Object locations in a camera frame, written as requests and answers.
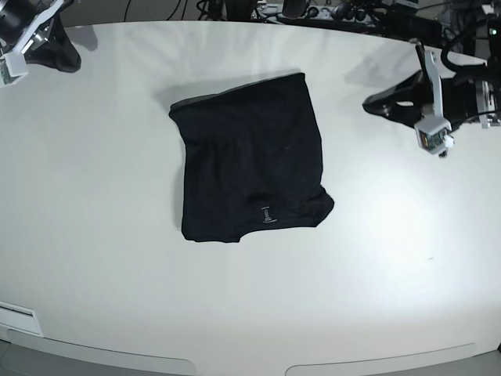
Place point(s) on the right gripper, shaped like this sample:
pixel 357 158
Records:
pixel 26 21

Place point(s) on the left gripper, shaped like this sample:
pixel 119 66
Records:
pixel 464 100

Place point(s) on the black T-shirt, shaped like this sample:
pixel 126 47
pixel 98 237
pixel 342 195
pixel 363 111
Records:
pixel 253 161

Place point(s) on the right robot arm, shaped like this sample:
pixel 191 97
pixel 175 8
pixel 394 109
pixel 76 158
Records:
pixel 35 45

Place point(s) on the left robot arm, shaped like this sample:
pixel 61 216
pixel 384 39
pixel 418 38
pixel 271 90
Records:
pixel 473 51

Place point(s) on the white label plate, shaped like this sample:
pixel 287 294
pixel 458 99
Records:
pixel 16 318

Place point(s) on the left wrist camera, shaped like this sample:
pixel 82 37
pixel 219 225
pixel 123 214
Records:
pixel 433 135

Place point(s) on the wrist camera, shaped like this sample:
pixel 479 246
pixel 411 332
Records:
pixel 13 68
pixel 433 135

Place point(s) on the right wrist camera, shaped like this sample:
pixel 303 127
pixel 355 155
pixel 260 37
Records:
pixel 13 68

